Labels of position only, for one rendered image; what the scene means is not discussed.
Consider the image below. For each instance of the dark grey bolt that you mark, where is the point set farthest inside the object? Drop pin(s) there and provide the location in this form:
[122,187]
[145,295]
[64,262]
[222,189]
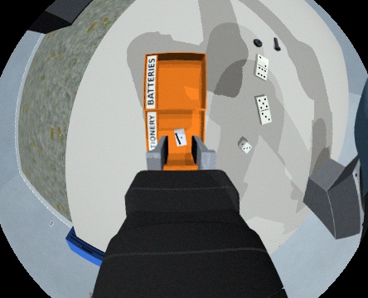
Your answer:
[276,43]

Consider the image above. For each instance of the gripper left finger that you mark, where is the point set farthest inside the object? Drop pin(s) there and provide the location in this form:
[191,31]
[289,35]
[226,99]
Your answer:
[158,157]

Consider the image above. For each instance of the orange rack of labelled bins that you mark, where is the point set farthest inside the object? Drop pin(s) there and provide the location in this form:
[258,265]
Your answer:
[175,80]

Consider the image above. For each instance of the white domino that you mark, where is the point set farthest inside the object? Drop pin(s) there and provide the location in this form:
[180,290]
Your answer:
[261,67]
[263,110]

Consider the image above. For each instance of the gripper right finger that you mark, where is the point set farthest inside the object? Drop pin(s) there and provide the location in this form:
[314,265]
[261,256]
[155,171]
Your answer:
[204,158]

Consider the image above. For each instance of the small white die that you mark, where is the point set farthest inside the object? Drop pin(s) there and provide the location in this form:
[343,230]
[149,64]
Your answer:
[245,146]

